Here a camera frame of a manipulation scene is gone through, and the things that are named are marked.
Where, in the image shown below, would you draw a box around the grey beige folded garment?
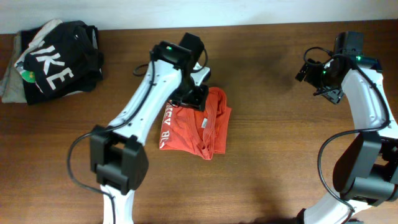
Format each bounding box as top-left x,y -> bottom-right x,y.
1,19 -> 63,103

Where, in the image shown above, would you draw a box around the black folded shirt white letters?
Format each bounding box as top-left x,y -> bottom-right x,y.
23,21 -> 105,98

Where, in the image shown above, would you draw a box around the red orange t-shirt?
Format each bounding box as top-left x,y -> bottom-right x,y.
159,87 -> 232,160

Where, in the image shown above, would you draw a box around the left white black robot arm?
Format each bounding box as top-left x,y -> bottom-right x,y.
90,33 -> 211,223

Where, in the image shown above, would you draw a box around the white green printed folded garment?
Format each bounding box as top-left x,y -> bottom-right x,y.
14,47 -> 43,93

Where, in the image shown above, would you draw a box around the black folded garment underneath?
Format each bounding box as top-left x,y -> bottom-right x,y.
20,26 -> 104,106

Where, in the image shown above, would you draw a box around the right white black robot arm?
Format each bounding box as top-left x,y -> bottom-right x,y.
295,31 -> 397,223

